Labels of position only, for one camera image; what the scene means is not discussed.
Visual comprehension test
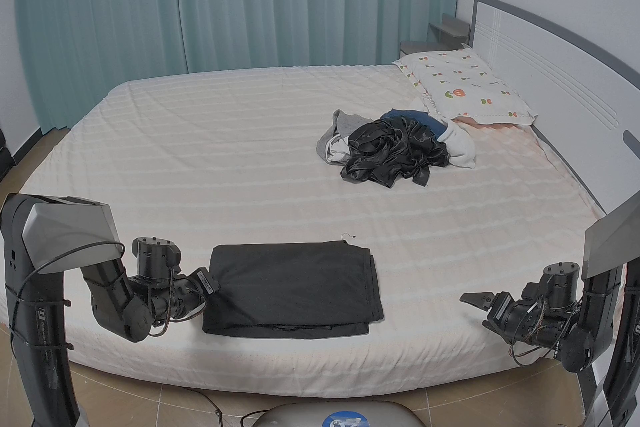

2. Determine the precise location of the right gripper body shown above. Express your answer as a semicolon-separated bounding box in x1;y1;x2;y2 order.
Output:
482;293;542;344

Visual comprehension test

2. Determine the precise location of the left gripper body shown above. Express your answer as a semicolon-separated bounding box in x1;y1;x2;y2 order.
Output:
169;267;221;317

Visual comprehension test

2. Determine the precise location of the black T-shirt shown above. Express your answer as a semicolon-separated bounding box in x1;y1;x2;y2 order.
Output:
202;240;385;341

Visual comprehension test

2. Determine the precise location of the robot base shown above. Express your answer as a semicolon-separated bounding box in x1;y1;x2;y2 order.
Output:
254;402;427;427

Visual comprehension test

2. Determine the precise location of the bed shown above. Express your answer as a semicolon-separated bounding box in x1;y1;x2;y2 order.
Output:
27;0;640;399

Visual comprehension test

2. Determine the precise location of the pile of clothes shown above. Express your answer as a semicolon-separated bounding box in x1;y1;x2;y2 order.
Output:
316;108;477;189

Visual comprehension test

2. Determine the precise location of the peach pillow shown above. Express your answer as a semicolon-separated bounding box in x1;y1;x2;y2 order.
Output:
464;117;532;131

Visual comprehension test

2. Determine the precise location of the white printed pillow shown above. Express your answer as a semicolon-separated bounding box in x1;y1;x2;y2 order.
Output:
391;44;539;125

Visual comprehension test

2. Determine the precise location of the black chest of drawers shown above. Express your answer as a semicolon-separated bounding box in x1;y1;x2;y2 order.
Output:
0;129;14;181

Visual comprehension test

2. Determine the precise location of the grey bedside table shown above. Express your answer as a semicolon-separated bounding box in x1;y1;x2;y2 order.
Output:
399;13;474;61

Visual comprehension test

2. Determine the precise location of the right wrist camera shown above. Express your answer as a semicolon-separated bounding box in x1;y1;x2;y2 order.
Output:
522;282;546;306

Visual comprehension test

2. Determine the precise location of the black cable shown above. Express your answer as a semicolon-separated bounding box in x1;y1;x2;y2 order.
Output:
181;387;262;427
36;242;126;277

